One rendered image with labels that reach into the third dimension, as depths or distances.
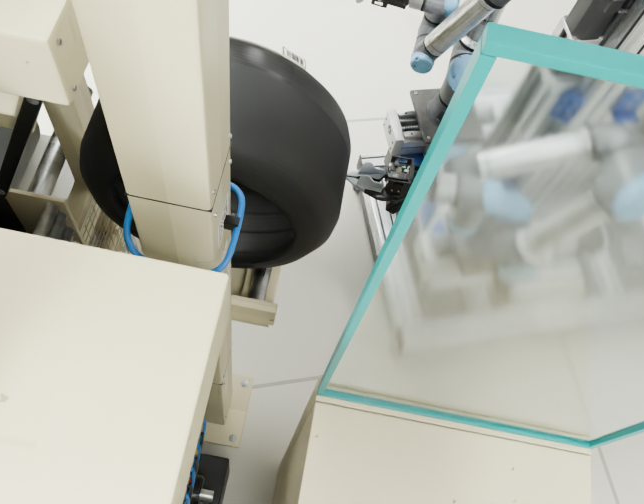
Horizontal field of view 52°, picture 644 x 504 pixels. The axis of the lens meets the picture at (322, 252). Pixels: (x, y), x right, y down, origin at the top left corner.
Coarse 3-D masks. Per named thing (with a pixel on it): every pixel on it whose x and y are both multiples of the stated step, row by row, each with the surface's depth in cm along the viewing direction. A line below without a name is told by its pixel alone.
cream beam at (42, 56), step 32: (0, 0) 93; (32, 0) 94; (64, 0) 95; (0, 32) 91; (32, 32) 91; (64, 32) 96; (0, 64) 97; (32, 64) 96; (64, 64) 98; (32, 96) 103; (64, 96) 102
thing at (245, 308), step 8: (232, 296) 167; (240, 296) 167; (232, 304) 166; (240, 304) 166; (248, 304) 167; (256, 304) 167; (264, 304) 167; (272, 304) 167; (232, 312) 171; (240, 312) 170; (248, 312) 169; (256, 312) 168; (264, 312) 167; (272, 312) 167; (256, 320) 174; (264, 320) 173; (272, 320) 172
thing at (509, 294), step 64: (512, 64) 44; (576, 64) 42; (640, 64) 42; (448, 128) 49; (512, 128) 49; (576, 128) 48; (640, 128) 47; (448, 192) 58; (512, 192) 57; (576, 192) 55; (640, 192) 54; (384, 256) 70; (448, 256) 69; (512, 256) 67; (576, 256) 64; (640, 256) 62; (384, 320) 88; (448, 320) 84; (512, 320) 81; (576, 320) 78; (640, 320) 75; (320, 384) 121; (384, 384) 115; (448, 384) 108; (512, 384) 103; (576, 384) 98; (640, 384) 93
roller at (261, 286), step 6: (258, 270) 174; (264, 270) 174; (270, 270) 176; (258, 276) 173; (264, 276) 174; (252, 282) 173; (258, 282) 172; (264, 282) 173; (252, 288) 172; (258, 288) 172; (264, 288) 173; (252, 294) 171; (258, 294) 171; (264, 294) 172; (264, 300) 172
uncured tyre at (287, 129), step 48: (240, 48) 133; (240, 96) 128; (288, 96) 133; (96, 144) 134; (240, 144) 126; (288, 144) 130; (336, 144) 143; (96, 192) 146; (288, 192) 133; (336, 192) 143; (240, 240) 177; (288, 240) 171
